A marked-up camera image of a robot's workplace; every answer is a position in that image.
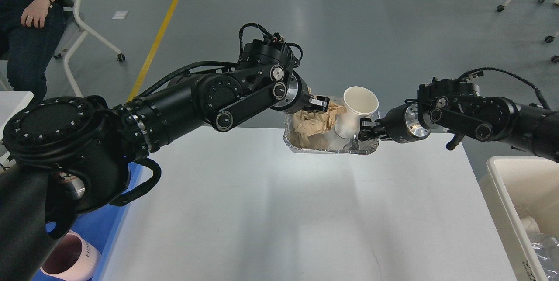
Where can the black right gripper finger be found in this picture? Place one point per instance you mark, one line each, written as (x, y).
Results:
(371, 129)

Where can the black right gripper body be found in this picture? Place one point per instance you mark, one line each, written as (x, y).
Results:
(402, 125)

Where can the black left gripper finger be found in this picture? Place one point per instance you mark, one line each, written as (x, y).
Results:
(308, 111)
(319, 102)

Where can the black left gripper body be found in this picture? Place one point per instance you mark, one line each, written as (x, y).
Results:
(297, 97)

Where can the brown paper napkin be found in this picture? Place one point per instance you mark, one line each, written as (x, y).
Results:
(306, 124)

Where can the white paper cup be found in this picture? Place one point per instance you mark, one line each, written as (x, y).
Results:
(360, 103)

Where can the foil lined bin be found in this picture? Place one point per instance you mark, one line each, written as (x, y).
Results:
(328, 142)

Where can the pink ceramic mug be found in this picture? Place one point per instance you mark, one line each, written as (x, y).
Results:
(73, 259)

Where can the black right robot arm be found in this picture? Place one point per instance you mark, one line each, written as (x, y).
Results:
(456, 105)

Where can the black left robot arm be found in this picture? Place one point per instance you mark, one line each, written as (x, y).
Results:
(74, 155)

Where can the white waste bin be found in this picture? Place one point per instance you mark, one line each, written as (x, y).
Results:
(521, 194)

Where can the white office chair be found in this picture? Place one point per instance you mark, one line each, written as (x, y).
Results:
(75, 32)

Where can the blue plastic tray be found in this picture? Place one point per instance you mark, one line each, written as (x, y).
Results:
(99, 228)

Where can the person in black clothes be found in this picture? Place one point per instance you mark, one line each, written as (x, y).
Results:
(30, 33)

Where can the white side table left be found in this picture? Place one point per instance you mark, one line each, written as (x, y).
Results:
(11, 102)

